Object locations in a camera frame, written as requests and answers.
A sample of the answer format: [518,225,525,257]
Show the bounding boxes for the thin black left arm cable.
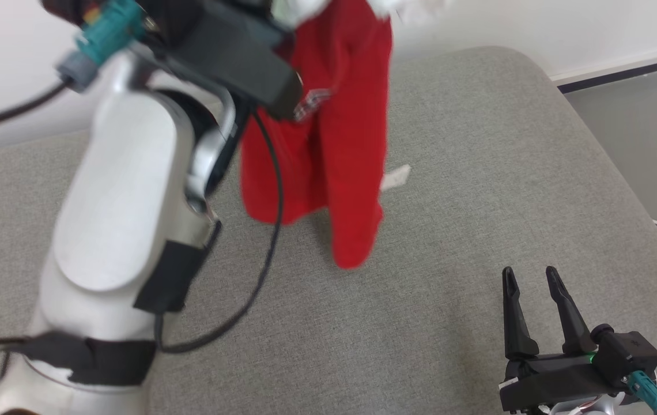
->
[156,110,284,353]

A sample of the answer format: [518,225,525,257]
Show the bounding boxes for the black and white baseboard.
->
[549,41,657,94]

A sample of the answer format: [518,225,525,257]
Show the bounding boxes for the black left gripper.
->
[135,0,304,120]

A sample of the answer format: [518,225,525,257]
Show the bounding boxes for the teal left camera connector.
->
[56,0,146,93]

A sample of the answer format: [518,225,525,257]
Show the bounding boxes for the black left camera cable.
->
[0,81,70,369]

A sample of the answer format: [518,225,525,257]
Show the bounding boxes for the teal camera connector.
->
[56,0,146,93]
[627,370,657,408]

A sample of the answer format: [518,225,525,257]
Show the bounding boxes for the teal right camera connector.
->
[627,370,657,408]

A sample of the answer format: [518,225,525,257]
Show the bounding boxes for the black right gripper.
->
[499,266,630,414]

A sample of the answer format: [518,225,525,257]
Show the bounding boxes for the red shirt with white sleeves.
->
[239,0,450,270]

